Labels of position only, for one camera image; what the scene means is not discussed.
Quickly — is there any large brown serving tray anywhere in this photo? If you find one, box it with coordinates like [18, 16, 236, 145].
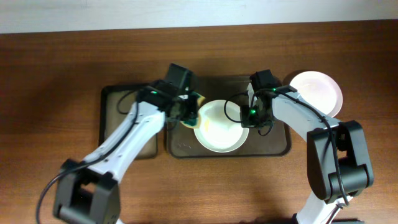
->
[164, 75, 292, 159]

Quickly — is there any small black water tray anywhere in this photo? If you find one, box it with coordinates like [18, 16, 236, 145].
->
[98, 83, 158, 160]

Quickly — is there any green and yellow sponge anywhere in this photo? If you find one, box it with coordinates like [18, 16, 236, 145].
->
[180, 91, 206, 129]

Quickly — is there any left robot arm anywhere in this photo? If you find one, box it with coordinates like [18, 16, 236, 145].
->
[53, 63, 198, 224]

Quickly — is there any pale green plate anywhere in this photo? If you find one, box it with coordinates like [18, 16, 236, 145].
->
[193, 100, 249, 153]

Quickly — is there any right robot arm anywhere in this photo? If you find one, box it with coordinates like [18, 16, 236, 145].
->
[240, 70, 374, 224]

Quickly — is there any pale pink plate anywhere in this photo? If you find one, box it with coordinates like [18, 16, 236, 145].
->
[290, 71, 343, 117]

